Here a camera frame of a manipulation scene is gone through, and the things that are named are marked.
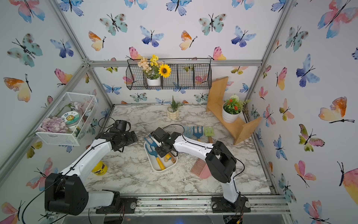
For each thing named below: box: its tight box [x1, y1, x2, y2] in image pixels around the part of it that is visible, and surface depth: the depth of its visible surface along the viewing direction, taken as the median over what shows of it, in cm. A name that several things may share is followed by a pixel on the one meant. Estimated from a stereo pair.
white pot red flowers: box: [221, 94, 252, 124], surface depth 94 cm
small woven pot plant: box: [166, 95, 184, 120], surface depth 111 cm
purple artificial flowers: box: [37, 116, 69, 133], surface depth 61 cm
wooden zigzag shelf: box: [206, 76, 262, 146], surface depth 101 cm
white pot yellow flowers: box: [137, 54, 172, 87], surface depth 86 cm
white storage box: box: [143, 137, 179, 172], surface depth 90 cm
